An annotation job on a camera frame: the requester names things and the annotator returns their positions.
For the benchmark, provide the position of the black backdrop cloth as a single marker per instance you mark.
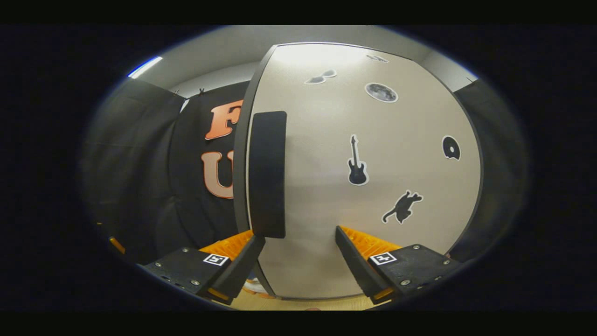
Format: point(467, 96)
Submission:
point(140, 163)

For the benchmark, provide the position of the light grey cabinet door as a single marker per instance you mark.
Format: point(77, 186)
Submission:
point(326, 140)

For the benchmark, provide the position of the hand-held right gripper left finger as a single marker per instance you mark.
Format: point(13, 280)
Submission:
point(240, 270)

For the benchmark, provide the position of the dark grey cabinet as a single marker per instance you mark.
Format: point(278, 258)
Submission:
point(239, 186)

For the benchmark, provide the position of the small white toy figure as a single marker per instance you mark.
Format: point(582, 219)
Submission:
point(255, 284)

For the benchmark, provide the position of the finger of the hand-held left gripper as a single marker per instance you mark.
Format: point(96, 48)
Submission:
point(116, 245)

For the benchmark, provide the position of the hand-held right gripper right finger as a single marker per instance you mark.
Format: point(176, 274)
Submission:
point(357, 266)

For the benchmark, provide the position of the ceiling light panel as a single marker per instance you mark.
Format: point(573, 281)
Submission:
point(145, 66)

